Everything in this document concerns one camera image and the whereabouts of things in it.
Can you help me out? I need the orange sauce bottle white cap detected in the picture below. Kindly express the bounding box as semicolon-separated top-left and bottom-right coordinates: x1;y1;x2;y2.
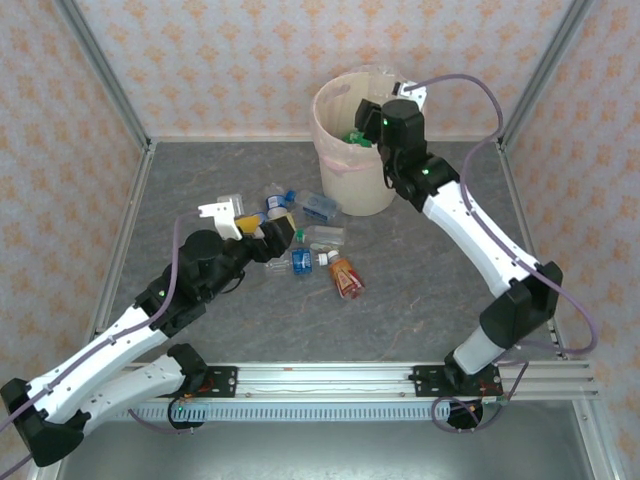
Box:
327;252;367;301

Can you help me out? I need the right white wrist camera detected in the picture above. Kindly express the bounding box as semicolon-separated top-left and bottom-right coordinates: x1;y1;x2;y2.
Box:
391;79;430;107

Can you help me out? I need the grey metal panel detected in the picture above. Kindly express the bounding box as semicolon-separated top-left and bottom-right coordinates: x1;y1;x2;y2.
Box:
54;419;594;480

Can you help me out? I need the clear bottle blue label white cap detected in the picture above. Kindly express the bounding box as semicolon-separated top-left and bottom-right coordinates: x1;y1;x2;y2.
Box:
263;248;329;278

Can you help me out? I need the aluminium table back rail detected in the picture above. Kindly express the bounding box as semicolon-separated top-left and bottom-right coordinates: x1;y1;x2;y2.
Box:
147;133;504;146

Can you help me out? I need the aluminium table side rail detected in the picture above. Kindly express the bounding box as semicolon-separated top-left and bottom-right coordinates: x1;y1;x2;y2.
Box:
89;142;156;341
497;142;574;361

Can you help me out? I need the left black mount plate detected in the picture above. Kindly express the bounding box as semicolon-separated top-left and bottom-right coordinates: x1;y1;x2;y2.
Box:
192;366;239;399

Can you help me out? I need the beige plastic bin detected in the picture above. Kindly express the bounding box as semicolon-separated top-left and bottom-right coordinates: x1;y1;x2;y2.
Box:
312;69;429;217

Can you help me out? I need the purple cable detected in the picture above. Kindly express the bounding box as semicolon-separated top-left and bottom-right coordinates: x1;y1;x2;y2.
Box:
0;213;201;480
407;73;600;434

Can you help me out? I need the clear bottle green cap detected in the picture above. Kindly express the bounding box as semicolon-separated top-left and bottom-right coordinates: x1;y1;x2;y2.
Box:
294;224;347;246

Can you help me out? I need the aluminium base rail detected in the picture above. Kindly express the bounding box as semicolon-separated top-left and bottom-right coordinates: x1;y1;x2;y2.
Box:
119;359;601;402

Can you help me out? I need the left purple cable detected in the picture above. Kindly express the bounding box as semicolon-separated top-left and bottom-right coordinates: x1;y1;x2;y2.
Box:
0;213;201;480

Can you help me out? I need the black round cable port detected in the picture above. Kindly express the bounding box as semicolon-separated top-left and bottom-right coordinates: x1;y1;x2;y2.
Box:
168;397;207;432
446;398;485;432

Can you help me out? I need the blue tinted plastic bottle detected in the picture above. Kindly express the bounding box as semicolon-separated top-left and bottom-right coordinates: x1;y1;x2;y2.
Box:
298;191;345;225

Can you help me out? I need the green bottle yellow cap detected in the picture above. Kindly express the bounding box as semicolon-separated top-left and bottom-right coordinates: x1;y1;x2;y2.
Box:
343;128;374;150

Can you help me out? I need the aluminium frame post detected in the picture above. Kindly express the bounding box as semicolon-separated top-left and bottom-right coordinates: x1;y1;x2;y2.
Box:
52;0;154;154
497;0;599;154

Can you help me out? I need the right black mount plate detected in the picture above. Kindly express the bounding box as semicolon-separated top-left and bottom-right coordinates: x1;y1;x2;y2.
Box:
412;364;504;399

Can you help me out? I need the grey slotted cable duct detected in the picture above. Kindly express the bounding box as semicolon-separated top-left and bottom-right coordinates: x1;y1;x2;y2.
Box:
117;402;501;422

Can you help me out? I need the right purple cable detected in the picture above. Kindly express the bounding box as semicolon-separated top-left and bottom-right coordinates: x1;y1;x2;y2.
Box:
407;73;600;434

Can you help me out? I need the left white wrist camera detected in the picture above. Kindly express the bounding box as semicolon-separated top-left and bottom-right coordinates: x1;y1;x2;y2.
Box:
197;195;245;239

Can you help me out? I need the black mount plate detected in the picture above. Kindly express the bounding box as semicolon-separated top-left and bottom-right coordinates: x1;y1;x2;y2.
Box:
412;364;504;399
192;366;239;399

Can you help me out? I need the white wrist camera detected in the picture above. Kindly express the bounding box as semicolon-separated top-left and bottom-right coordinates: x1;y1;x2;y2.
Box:
197;195;245;239
391;79;430;107

